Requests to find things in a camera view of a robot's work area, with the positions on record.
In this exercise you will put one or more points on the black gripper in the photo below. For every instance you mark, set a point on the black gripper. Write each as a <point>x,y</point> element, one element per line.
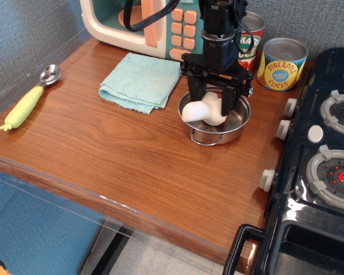
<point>218,65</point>

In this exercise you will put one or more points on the white plush mushroom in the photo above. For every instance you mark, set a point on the white plush mushroom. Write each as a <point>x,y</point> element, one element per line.
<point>208,109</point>

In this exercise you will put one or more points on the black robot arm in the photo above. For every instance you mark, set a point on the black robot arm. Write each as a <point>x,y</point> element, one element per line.
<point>222,18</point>

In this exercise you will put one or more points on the light blue folded towel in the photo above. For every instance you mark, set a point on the light blue folded towel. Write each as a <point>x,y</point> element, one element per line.
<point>141,83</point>

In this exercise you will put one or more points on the small steel pan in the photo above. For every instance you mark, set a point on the small steel pan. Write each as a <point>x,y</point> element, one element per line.
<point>207,135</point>

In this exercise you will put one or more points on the teal toy microwave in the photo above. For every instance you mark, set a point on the teal toy microwave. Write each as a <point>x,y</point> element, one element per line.
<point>170,37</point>

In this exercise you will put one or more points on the pineapple slices can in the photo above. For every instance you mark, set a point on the pineapple slices can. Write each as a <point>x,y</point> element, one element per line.
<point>281,64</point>

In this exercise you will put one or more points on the tomato sauce can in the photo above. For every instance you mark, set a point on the tomato sauce can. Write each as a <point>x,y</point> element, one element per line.
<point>251,37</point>

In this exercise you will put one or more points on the black toy stove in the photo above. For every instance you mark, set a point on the black toy stove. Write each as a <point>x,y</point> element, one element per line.
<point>304,228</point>

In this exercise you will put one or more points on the spoon with green handle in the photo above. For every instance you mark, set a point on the spoon with green handle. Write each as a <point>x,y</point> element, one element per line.
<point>25,106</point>

